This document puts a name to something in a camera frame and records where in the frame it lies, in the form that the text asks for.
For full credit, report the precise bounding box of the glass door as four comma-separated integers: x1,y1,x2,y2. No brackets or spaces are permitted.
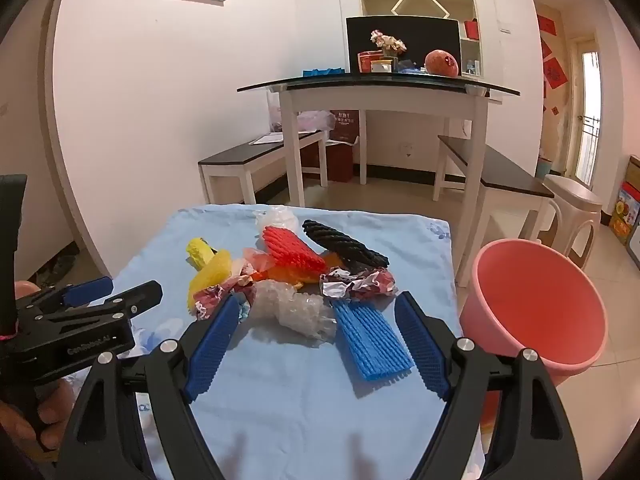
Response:
570,35,601,191

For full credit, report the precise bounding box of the foil wrapper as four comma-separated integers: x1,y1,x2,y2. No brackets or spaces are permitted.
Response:
194,272,256,321
320,267,401,302

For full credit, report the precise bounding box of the dark red paper bag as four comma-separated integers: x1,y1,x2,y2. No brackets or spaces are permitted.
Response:
330,109,361,143

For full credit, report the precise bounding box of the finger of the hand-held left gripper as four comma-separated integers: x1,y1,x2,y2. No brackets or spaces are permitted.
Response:
30,281,164,330
17,276,114,313

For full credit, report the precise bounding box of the white plastic bag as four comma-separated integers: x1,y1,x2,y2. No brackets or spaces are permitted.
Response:
267,91,336,134

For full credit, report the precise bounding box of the yellow foam net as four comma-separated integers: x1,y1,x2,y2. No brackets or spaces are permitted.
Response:
186,237,234,312

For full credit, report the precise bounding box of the white wall shelf cabinet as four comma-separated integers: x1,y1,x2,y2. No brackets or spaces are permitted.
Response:
355,0,485,78

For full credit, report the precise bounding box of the clear bubble wrap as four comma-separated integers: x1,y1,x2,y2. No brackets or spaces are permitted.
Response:
250,280,337,344

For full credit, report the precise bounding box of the white glass-top dining table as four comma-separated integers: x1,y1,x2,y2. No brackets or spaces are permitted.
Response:
236,71,521,288

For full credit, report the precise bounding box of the light blue floral cloth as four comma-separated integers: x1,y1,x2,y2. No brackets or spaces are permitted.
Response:
112,204,486,480

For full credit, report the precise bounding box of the colourful printed box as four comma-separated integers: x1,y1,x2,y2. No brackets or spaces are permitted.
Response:
610,182,640,247

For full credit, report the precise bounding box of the black foam net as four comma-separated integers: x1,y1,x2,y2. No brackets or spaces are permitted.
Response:
302,219,390,273

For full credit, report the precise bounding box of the person's left hand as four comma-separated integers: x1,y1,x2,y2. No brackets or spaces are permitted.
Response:
0,379,77,480

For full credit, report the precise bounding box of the black board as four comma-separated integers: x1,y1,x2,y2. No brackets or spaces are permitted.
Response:
346,16,462,75

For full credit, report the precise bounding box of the red foam net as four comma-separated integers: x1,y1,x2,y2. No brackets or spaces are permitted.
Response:
262,226,327,273

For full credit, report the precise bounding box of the beige plastic stool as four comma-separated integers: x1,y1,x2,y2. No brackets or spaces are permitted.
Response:
520,175,604,271

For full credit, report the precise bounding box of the white bench with dark seat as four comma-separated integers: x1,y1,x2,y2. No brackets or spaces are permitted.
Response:
198,130,329,206
432,135,556,246

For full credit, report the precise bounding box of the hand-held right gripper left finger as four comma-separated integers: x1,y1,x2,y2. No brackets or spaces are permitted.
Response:
54,292,242,480

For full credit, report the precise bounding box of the flat red box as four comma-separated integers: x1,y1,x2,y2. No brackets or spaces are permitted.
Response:
357,51,396,74

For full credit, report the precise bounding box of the pink plastic bucket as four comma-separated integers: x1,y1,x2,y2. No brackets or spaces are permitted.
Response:
459,240,609,438

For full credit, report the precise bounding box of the orange round fruit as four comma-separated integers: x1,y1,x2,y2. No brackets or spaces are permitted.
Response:
425,49,460,78

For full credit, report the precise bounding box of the white plastic bag ball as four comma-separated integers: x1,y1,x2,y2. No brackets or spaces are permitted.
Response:
254,206,299,241

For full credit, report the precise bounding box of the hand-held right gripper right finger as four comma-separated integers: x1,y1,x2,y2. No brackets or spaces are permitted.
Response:
394,291,584,480

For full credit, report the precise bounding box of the flower bouquet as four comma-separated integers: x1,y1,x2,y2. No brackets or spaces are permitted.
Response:
370,30,407,57

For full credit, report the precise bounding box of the blue foam net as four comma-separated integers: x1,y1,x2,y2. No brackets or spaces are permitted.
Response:
331,299,416,382

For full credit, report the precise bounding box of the red bin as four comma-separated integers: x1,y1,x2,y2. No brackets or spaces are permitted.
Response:
324,142,354,184

